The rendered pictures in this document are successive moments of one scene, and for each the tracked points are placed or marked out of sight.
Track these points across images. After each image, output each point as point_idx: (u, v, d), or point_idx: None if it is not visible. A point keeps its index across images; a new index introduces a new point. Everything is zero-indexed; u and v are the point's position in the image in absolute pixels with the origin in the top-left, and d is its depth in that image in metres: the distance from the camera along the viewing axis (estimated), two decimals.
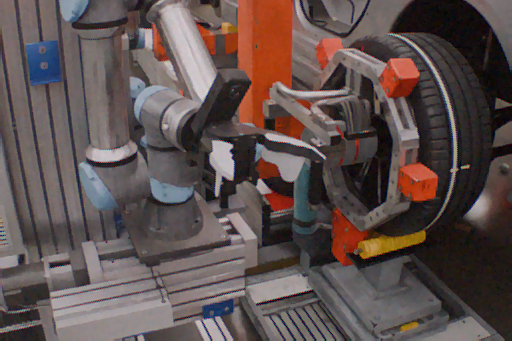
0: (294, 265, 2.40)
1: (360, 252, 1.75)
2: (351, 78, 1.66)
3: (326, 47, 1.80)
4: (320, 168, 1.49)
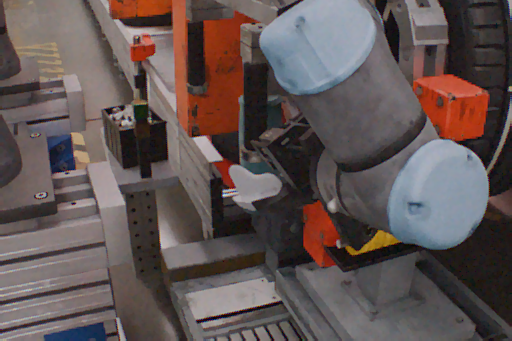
0: (257, 265, 1.69)
1: (346, 245, 1.05)
2: None
3: None
4: (261, 78, 0.78)
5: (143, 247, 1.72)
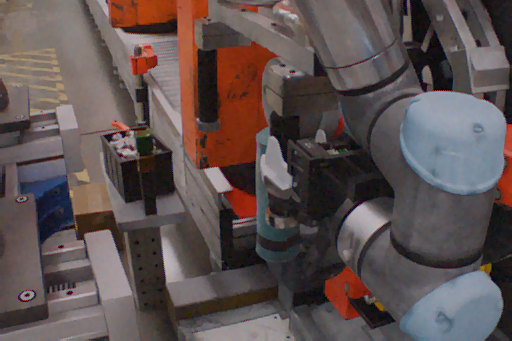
0: (269, 300, 1.56)
1: (376, 301, 0.92)
2: None
3: None
4: (292, 133, 0.65)
5: (147, 281, 1.59)
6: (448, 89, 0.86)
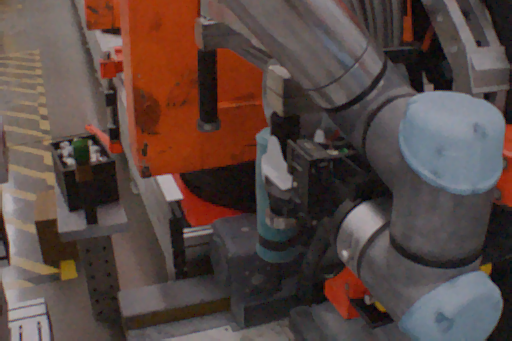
0: (222, 311, 1.52)
1: (376, 301, 0.92)
2: None
3: None
4: (292, 133, 0.65)
5: (100, 289, 1.54)
6: (448, 89, 0.86)
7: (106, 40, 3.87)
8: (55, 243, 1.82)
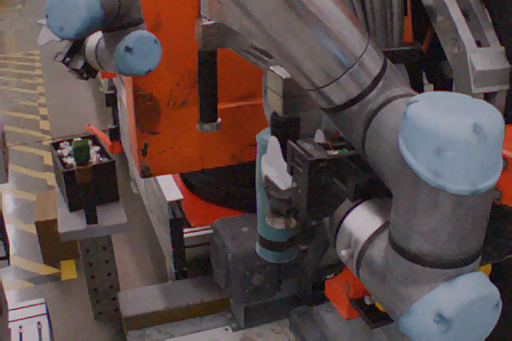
0: (222, 311, 1.52)
1: (376, 301, 0.92)
2: None
3: None
4: (292, 133, 0.65)
5: (100, 290, 1.54)
6: (448, 89, 0.86)
7: None
8: (55, 243, 1.82)
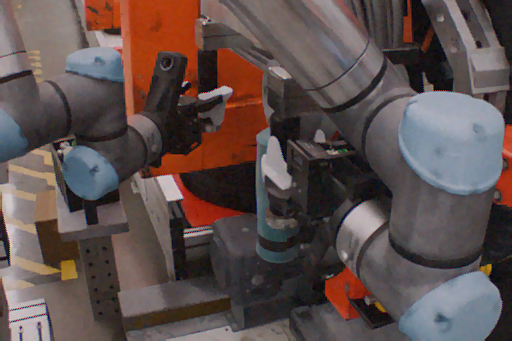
0: (222, 311, 1.52)
1: (376, 301, 0.92)
2: None
3: None
4: (292, 134, 0.65)
5: (100, 290, 1.54)
6: (448, 89, 0.86)
7: (106, 40, 3.87)
8: (55, 243, 1.82)
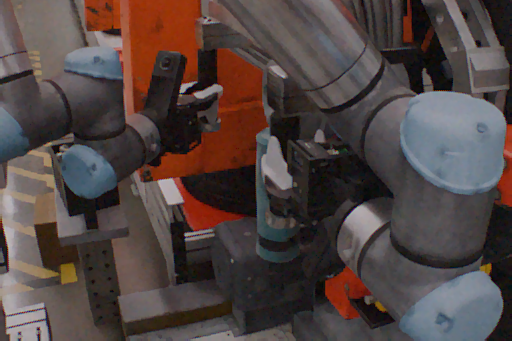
0: (224, 316, 1.50)
1: (376, 301, 0.92)
2: None
3: None
4: (292, 133, 0.65)
5: (100, 294, 1.53)
6: (448, 89, 0.86)
7: (106, 41, 3.85)
8: (55, 246, 1.80)
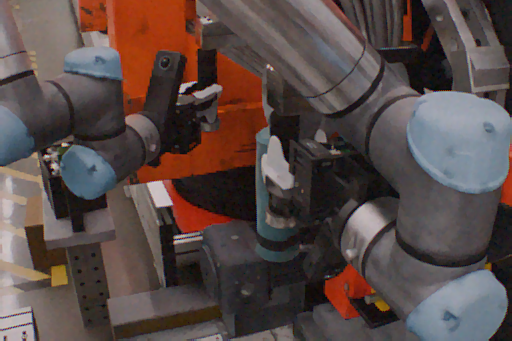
0: (213, 319, 1.48)
1: (376, 301, 0.92)
2: None
3: None
4: (292, 132, 0.65)
5: (89, 297, 1.51)
6: (448, 88, 0.86)
7: (102, 41, 3.83)
8: (45, 248, 1.78)
